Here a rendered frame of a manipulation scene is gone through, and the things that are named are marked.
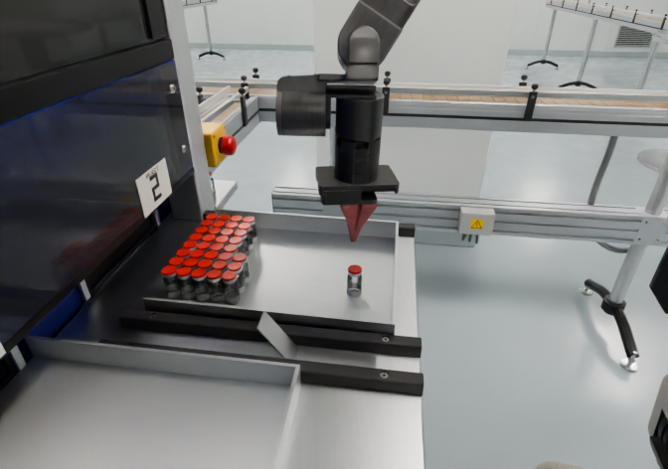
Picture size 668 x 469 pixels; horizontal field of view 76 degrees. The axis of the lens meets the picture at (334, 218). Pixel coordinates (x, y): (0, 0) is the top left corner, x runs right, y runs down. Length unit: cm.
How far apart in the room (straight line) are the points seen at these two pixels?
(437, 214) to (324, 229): 93
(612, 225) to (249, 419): 156
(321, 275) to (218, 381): 23
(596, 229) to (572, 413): 65
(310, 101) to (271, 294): 30
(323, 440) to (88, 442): 24
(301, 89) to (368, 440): 39
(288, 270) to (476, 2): 160
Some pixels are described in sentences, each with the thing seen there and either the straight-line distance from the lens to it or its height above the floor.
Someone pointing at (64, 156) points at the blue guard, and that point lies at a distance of 55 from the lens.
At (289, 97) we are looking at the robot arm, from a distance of 52.
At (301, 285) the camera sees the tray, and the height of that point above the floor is 88.
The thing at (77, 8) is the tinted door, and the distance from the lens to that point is 60.
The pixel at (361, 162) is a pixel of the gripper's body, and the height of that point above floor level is 110.
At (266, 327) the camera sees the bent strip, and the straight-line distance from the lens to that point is 54.
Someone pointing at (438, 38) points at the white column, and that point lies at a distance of 207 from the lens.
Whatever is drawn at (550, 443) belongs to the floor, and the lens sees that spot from 169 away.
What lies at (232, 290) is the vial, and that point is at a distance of 63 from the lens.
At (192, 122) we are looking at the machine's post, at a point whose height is 107.
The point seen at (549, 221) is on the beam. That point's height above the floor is 51.
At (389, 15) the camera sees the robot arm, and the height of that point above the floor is 126.
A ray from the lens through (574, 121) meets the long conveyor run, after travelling 160.
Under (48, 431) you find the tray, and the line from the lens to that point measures 58.
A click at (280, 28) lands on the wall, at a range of 889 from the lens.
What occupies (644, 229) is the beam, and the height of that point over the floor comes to 50.
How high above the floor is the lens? 130
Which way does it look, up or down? 30 degrees down
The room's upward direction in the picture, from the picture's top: straight up
